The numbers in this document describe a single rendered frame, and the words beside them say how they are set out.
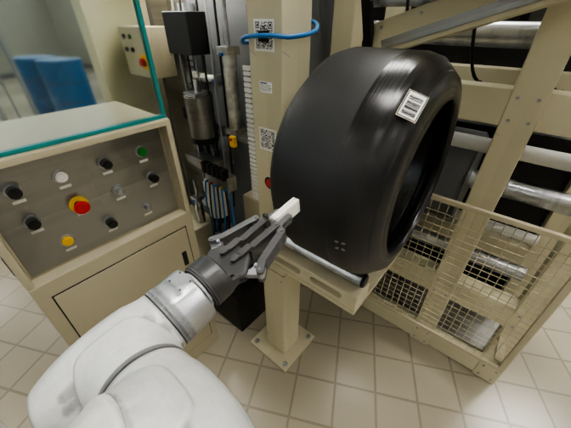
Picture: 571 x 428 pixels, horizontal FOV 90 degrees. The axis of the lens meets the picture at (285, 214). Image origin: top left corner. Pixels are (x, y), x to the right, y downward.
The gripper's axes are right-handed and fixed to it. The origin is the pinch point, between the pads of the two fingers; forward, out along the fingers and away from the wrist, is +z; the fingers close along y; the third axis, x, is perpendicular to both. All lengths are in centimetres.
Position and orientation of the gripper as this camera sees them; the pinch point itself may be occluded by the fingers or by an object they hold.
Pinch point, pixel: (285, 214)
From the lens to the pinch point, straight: 53.5
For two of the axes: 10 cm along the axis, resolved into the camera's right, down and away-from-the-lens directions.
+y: -7.7, -3.6, 5.3
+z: 6.3, -5.6, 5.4
